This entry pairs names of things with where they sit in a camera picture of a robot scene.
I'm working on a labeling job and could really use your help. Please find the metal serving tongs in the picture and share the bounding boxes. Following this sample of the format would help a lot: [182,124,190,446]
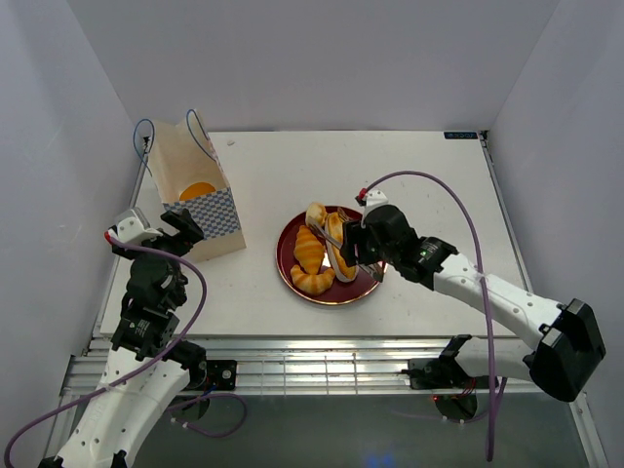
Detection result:
[305,207,386,284]

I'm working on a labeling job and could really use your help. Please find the long toasted bread roll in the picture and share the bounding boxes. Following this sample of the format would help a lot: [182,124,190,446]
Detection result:
[325,212,358,283]

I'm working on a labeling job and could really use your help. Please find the orange frosted ring donut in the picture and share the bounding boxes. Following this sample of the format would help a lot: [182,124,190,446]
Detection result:
[179,181,215,202]

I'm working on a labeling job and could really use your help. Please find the blue checkered paper bag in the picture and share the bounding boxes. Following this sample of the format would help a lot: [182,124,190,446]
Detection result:
[135,108,246,261]

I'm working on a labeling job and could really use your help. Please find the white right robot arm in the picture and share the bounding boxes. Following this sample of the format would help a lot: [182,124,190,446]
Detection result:
[340,205,605,403]

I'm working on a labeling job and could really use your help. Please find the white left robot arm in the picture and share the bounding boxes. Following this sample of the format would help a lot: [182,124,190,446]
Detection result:
[40,209,207,467]

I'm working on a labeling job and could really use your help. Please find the small round yellow bun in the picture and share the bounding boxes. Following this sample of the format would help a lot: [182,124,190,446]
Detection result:
[305,202,328,228]

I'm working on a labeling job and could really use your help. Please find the dark red round plate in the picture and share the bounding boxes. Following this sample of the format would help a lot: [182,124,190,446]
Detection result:
[276,212,380,306]

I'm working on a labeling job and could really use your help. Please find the upper golden croissant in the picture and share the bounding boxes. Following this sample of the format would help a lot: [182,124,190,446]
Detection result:
[293,225,325,275]

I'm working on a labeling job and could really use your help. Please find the golden croissant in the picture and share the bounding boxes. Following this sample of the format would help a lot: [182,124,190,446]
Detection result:
[293,225,325,275]
[291,265,335,296]

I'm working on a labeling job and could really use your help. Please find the lower golden croissant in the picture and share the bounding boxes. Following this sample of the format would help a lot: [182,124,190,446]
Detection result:
[291,265,335,296]

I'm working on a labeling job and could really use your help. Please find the dark label sticker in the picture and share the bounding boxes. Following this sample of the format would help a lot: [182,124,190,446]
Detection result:
[443,132,479,140]

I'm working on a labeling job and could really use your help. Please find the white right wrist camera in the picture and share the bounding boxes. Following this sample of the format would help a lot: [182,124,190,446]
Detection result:
[355,188,389,219]

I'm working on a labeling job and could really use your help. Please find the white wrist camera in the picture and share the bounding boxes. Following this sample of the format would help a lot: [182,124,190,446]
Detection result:
[355,188,389,219]
[104,207,163,245]

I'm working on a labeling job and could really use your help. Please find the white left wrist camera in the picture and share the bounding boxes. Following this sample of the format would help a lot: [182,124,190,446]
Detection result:
[104,207,163,245]

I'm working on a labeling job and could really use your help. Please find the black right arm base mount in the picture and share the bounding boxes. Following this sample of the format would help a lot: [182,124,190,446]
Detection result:
[400,358,476,390]

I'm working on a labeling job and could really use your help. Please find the aluminium table frame rail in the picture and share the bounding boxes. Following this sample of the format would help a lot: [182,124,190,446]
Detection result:
[58,335,586,397]

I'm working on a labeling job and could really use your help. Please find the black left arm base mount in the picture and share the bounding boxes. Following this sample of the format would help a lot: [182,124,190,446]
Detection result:
[195,360,238,391]

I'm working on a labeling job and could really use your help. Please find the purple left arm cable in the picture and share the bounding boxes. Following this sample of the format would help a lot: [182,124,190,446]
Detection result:
[4,233,249,464]

